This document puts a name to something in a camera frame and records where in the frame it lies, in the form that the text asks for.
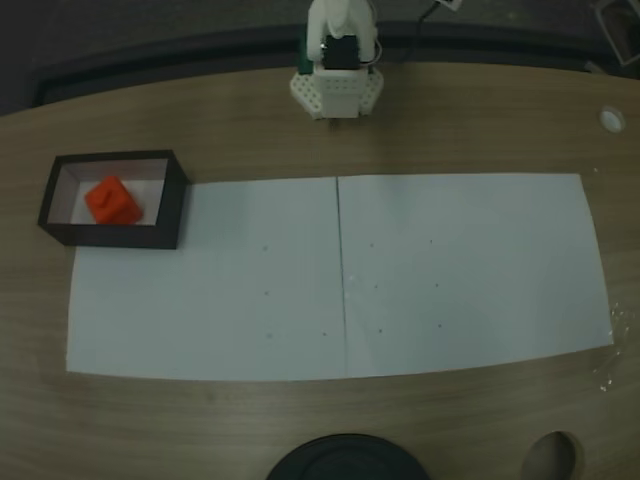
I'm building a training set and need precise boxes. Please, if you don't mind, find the orange cube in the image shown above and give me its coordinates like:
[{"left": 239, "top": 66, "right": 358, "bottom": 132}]
[{"left": 83, "top": 175, "right": 147, "bottom": 226}]

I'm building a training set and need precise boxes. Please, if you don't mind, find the dark brown box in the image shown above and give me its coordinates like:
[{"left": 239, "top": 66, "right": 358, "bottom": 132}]
[{"left": 38, "top": 149, "right": 189, "bottom": 251}]

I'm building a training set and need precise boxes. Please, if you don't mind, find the white paper sheet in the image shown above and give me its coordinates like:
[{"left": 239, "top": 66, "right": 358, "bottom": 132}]
[
  {"left": 65, "top": 176, "right": 347, "bottom": 382},
  {"left": 336, "top": 172, "right": 616, "bottom": 379}
]

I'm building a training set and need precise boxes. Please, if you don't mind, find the white round cap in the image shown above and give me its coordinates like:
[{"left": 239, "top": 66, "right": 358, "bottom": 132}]
[{"left": 599, "top": 105, "right": 627, "bottom": 134}]

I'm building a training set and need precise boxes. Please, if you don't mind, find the clear plastic container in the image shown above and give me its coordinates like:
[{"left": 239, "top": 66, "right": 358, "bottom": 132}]
[{"left": 593, "top": 0, "right": 640, "bottom": 67}]

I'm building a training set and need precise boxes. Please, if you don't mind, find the black round lamp base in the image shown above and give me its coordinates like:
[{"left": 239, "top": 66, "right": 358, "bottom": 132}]
[{"left": 264, "top": 432, "right": 429, "bottom": 480}]

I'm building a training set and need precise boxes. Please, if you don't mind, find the black camera cable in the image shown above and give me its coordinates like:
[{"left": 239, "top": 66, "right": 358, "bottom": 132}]
[{"left": 416, "top": 0, "right": 464, "bottom": 24}]

